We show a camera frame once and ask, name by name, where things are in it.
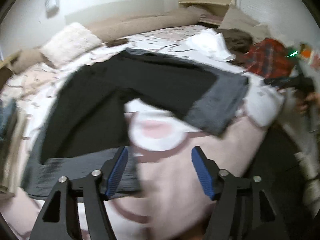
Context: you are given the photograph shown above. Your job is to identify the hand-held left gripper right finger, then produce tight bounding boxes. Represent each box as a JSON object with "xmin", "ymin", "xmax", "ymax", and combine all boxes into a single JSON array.
[{"xmin": 191, "ymin": 146, "xmax": 292, "ymax": 240}]

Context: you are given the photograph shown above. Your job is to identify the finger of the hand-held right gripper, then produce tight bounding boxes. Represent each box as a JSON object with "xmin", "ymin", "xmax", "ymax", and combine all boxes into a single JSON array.
[{"xmin": 264, "ymin": 77, "xmax": 297, "ymax": 89}]

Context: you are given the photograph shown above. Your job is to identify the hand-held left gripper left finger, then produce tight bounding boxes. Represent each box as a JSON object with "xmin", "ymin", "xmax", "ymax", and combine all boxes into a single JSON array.
[{"xmin": 29, "ymin": 146, "xmax": 129, "ymax": 240}]

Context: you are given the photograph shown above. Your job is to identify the black and grey garment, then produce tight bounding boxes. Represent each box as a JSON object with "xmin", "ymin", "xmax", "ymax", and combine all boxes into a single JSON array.
[{"xmin": 21, "ymin": 47, "xmax": 249, "ymax": 198}]

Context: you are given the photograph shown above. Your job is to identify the person's right forearm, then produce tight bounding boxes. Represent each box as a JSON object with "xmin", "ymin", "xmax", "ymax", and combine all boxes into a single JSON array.
[{"xmin": 282, "ymin": 90, "xmax": 320, "ymax": 160}]

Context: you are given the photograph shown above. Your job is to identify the person's right hand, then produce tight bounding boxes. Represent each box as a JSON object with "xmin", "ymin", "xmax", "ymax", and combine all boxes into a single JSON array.
[{"xmin": 296, "ymin": 92, "xmax": 320, "ymax": 114}]

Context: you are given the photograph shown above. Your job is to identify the red plaid shirt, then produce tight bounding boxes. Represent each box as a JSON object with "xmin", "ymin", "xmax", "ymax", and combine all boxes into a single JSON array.
[{"xmin": 244, "ymin": 38, "xmax": 297, "ymax": 79}]

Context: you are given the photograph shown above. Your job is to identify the bear printed bedspread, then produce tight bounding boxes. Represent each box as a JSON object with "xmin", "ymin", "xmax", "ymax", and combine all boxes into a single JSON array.
[{"xmin": 0, "ymin": 24, "xmax": 285, "ymax": 240}]

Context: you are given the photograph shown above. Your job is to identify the grey-beige cushion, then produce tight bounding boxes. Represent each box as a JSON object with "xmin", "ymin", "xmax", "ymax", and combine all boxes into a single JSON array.
[{"xmin": 250, "ymin": 24, "xmax": 275, "ymax": 43}]

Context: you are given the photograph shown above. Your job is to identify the brown garment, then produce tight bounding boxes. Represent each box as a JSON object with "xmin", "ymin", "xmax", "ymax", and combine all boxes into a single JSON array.
[{"xmin": 216, "ymin": 29, "xmax": 253, "ymax": 63}]

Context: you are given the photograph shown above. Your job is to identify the beige cushion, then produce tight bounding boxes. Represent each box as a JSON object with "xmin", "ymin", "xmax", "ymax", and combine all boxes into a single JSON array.
[{"xmin": 219, "ymin": 7, "xmax": 259, "ymax": 30}]

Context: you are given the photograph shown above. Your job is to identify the white garment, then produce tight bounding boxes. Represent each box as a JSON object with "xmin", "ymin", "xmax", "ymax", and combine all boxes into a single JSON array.
[{"xmin": 186, "ymin": 28, "xmax": 237, "ymax": 63}]

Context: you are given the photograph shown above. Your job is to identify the pink striped cloth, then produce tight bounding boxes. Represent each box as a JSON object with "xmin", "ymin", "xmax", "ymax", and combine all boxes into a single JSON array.
[{"xmin": 200, "ymin": 14, "xmax": 222, "ymax": 25}]

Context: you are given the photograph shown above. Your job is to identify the folded beige cloth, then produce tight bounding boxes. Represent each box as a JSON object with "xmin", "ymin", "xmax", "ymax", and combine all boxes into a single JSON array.
[{"xmin": 0, "ymin": 112, "xmax": 29, "ymax": 195}]

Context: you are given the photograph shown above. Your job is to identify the folded blue jeans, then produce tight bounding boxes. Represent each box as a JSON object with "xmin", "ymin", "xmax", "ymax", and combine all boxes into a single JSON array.
[{"xmin": 0, "ymin": 99, "xmax": 18, "ymax": 140}]

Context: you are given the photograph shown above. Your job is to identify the white fluffy pillow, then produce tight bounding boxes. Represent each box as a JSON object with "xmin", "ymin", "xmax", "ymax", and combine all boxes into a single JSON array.
[{"xmin": 40, "ymin": 22, "xmax": 104, "ymax": 68}]

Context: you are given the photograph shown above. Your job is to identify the long beige pillow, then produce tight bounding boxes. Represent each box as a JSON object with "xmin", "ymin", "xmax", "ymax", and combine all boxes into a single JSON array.
[{"xmin": 11, "ymin": 6, "xmax": 208, "ymax": 74}]

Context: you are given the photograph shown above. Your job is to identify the white headboard panel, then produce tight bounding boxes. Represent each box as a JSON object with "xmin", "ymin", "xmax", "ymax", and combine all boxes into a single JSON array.
[{"xmin": 64, "ymin": 1, "xmax": 165, "ymax": 28}]

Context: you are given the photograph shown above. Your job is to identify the wooden bed side rail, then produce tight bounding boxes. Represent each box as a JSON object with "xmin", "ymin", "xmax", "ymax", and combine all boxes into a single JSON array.
[{"xmin": 0, "ymin": 50, "xmax": 23, "ymax": 70}]

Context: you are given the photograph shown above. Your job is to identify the white wall device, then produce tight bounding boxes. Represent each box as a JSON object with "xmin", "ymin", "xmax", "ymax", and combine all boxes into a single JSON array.
[{"xmin": 45, "ymin": 0, "xmax": 60, "ymax": 18}]

